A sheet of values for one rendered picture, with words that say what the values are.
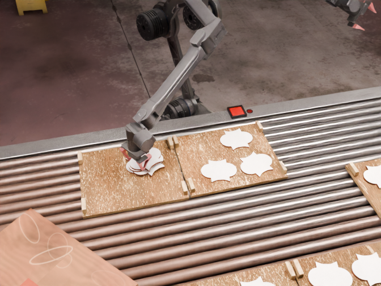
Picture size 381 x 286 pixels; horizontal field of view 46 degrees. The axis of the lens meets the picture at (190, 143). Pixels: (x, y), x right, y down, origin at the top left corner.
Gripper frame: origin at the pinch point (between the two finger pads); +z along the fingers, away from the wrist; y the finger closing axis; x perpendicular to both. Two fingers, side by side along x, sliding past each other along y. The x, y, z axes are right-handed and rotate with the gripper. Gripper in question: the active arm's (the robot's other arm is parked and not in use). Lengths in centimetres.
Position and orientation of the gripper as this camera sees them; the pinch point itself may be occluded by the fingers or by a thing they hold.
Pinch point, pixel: (136, 163)
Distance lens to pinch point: 186.0
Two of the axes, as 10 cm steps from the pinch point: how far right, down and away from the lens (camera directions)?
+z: -0.1, 7.4, 6.7
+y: -7.2, -4.7, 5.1
